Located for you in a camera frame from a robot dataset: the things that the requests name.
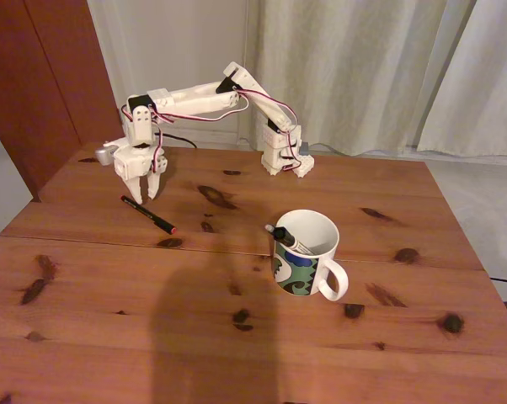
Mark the black pen with red end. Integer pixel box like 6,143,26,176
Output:
120,194,179,236

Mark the white marker with black cap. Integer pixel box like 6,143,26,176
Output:
273,226,318,256

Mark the white mug with green-blue pattern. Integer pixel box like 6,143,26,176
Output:
272,209,350,303

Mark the brown wooden cabinet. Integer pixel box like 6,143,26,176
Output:
0,0,127,204

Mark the wide white curtain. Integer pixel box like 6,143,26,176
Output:
244,0,478,157

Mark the narrow white curtain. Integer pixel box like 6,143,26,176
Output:
415,0,507,160

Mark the short servo cable loop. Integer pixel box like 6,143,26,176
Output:
151,120,167,173

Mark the silver white camera box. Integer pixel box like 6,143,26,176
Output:
93,141,116,166

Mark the black camera cable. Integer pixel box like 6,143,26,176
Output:
163,133,198,150

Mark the long servo cable loop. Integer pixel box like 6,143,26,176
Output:
232,86,303,172

